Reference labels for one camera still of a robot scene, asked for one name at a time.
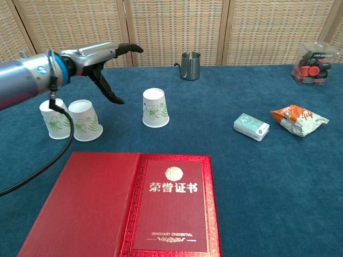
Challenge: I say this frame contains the blue table cloth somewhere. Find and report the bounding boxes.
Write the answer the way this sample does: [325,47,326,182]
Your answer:
[0,64,343,257]

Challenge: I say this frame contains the red honorary certificate folder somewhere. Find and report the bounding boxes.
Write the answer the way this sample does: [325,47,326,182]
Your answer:
[17,152,222,257]

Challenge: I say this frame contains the clear box with red parts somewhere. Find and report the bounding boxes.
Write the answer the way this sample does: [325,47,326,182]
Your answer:
[290,41,340,86]

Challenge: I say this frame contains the woven wooden folding screen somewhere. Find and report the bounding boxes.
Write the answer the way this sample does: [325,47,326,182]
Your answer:
[0,0,343,73]

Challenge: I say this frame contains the green white tissue pack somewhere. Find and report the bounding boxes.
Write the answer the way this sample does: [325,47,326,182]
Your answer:
[233,112,271,142]

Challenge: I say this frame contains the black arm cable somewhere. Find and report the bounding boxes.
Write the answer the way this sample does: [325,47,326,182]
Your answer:
[0,48,74,198]

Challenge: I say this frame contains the orange white snack bag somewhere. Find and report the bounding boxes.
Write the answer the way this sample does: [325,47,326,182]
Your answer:
[271,104,330,138]

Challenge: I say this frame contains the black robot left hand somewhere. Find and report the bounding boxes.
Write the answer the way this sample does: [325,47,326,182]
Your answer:
[66,42,144,105]

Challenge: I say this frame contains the white floral paper cup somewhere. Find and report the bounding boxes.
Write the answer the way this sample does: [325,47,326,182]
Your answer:
[142,88,170,128]
[39,98,73,140]
[68,99,104,142]

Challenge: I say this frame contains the steel milk pitcher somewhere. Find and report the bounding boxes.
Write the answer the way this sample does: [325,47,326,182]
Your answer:
[174,51,201,81]

